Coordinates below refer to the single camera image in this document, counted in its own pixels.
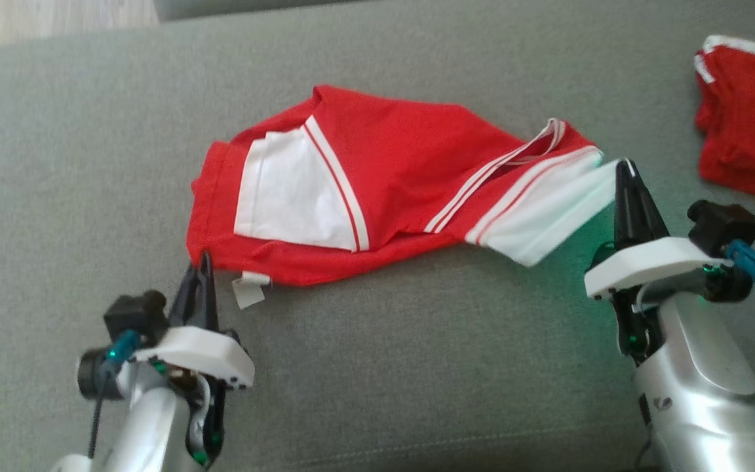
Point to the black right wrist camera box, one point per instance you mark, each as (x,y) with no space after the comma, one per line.
(725,226)

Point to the red garment with white striped hems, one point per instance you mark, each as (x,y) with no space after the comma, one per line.
(404,164)

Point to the red garment with white waistband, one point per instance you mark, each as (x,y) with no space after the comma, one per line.
(751,124)

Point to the grey fabric sofa seat cushion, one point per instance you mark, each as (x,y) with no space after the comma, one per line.
(417,367)

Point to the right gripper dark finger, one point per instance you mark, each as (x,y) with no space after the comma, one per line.
(646,219)
(622,216)

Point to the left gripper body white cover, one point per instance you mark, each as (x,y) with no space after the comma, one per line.
(200,354)

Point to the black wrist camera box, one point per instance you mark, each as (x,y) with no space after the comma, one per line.
(725,226)
(132,314)

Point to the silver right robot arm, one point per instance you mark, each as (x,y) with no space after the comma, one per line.
(698,393)

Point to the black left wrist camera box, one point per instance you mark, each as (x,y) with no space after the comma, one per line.
(132,314)

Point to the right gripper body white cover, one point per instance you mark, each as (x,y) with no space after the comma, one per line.
(653,259)

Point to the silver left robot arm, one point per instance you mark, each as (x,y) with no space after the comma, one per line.
(141,426)

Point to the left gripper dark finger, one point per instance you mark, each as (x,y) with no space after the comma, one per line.
(187,305)
(210,301)

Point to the grey fabric sofa back cushion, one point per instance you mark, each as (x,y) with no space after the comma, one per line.
(233,6)

